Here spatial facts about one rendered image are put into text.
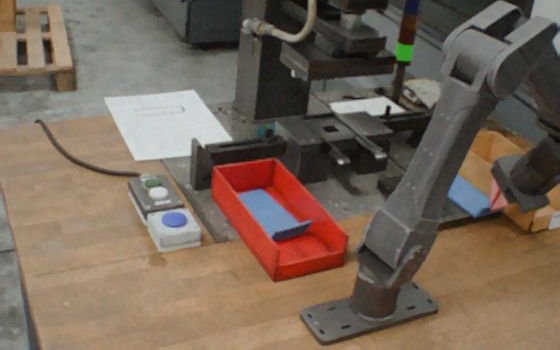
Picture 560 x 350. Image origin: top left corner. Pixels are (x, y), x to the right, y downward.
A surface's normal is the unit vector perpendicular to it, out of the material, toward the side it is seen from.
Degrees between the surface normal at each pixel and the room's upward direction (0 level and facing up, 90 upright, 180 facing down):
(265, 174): 90
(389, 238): 71
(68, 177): 0
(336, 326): 0
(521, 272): 0
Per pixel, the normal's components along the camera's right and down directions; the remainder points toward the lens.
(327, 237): -0.89, 0.13
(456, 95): -0.75, -0.12
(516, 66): 0.54, 0.45
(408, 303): 0.11, -0.87
